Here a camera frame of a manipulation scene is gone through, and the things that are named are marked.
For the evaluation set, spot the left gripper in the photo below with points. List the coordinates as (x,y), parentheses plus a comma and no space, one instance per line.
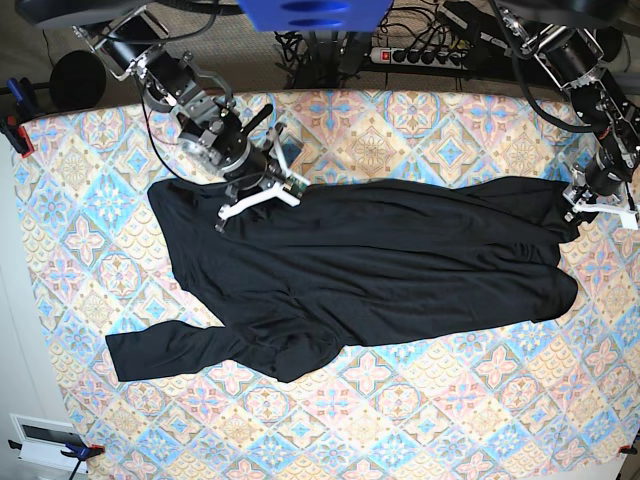
(603,176)

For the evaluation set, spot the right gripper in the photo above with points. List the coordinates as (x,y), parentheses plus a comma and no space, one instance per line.
(228,152)

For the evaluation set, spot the black long-sleeve t-shirt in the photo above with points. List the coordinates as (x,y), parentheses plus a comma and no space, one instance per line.
(367,264)

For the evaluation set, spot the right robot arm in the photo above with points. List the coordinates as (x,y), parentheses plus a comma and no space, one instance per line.
(132,42)

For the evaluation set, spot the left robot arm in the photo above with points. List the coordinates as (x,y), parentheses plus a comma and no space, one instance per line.
(561,37)

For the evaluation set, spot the black round stool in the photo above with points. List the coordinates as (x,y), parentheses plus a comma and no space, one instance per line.
(77,82)

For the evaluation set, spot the white power strip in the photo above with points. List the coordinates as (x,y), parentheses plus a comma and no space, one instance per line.
(429,57)

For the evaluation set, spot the red black clamp left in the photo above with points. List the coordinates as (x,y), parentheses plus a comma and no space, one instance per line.
(17,136)

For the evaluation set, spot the red clamp bottom right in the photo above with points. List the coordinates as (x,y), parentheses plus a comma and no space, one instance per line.
(628,450)

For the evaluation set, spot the blue clamp bottom left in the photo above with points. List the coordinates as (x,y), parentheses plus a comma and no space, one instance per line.
(80,451)

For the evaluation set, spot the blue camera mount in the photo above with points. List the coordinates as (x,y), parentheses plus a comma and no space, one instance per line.
(310,15)

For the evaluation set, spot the white wall vent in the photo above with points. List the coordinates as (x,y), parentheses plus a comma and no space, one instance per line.
(43,441)

